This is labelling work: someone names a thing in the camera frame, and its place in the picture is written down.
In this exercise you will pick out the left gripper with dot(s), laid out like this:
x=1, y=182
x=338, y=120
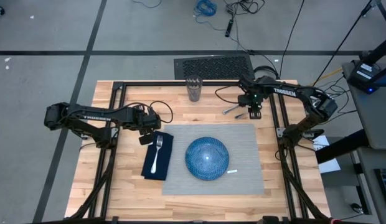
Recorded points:
x=146, y=123

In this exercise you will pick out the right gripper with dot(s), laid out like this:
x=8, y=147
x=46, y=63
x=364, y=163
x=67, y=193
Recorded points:
x=250, y=99

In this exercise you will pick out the silver knife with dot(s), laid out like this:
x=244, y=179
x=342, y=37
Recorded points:
x=240, y=116

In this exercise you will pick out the silver spoon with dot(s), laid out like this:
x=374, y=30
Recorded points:
x=230, y=109

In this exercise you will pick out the silver fork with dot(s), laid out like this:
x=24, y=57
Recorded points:
x=155, y=155

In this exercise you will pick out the dark blue cloth napkin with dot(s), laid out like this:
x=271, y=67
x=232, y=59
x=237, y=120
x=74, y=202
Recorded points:
x=165, y=161

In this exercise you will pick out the clear ribbed drinking glass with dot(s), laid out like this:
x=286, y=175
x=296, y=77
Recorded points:
x=194, y=90

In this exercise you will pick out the blue patterned plate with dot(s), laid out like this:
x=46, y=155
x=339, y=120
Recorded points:
x=207, y=158

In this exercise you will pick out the grey woven placemat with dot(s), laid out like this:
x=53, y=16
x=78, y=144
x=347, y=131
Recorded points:
x=242, y=183

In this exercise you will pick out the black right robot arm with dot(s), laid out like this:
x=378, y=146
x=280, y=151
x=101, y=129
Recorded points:
x=305, y=93

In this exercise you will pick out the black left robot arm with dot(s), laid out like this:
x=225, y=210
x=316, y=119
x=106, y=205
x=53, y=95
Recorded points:
x=87, y=118

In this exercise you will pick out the white placemat label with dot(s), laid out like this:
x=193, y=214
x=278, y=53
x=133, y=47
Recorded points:
x=232, y=171

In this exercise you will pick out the black power strip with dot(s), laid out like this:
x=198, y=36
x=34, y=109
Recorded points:
x=229, y=28

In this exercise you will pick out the white paper sheet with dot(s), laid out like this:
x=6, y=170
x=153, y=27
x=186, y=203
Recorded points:
x=330, y=165

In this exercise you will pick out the black diagonal beam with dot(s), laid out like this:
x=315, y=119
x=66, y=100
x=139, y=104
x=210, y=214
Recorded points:
x=342, y=146

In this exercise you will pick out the black labelled device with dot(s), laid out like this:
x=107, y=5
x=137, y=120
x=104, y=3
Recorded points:
x=362, y=74

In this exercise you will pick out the grey side table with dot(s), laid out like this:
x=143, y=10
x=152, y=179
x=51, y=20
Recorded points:
x=373, y=118

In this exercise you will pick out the black tripod stand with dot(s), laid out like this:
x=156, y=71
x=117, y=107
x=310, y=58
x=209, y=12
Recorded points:
x=381, y=49

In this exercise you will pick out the grey desk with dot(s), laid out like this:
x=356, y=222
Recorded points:
x=370, y=193

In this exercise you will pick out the black metal table frame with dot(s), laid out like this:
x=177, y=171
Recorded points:
x=193, y=83

